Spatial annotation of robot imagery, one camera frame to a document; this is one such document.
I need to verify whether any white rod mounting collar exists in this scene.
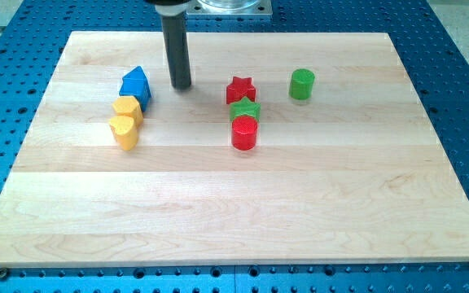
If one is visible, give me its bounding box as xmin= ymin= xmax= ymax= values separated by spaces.
xmin=146 ymin=0 xmax=190 ymax=16

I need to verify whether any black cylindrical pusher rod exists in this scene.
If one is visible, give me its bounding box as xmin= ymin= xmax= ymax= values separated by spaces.
xmin=161 ymin=12 xmax=191 ymax=90

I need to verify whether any red star block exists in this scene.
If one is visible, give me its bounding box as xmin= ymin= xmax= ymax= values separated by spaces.
xmin=226 ymin=77 xmax=256 ymax=104

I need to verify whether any green star block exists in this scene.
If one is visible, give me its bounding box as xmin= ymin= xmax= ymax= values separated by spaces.
xmin=230 ymin=97 xmax=261 ymax=122

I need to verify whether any blue house-shaped block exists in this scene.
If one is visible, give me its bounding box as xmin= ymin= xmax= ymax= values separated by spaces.
xmin=119 ymin=66 xmax=151 ymax=112

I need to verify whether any yellow pentagon block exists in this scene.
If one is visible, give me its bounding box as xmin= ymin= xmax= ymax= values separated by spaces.
xmin=112 ymin=95 xmax=143 ymax=126

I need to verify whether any yellow heart block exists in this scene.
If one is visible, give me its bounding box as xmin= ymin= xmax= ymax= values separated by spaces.
xmin=108 ymin=116 xmax=139 ymax=151

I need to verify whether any red cylinder block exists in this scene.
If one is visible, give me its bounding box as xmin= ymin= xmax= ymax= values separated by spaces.
xmin=231 ymin=116 xmax=258 ymax=151

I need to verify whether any green cylinder block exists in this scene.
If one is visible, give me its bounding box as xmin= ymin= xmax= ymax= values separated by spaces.
xmin=289 ymin=68 xmax=315 ymax=100

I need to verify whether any blue perforated metal table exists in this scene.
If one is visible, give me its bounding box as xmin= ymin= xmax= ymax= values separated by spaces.
xmin=0 ymin=0 xmax=469 ymax=292

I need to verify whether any light wooden board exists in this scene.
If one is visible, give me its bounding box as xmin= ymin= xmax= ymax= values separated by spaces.
xmin=0 ymin=31 xmax=469 ymax=268

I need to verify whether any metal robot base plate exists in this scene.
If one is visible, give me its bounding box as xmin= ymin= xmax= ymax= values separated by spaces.
xmin=186 ymin=0 xmax=273 ymax=16

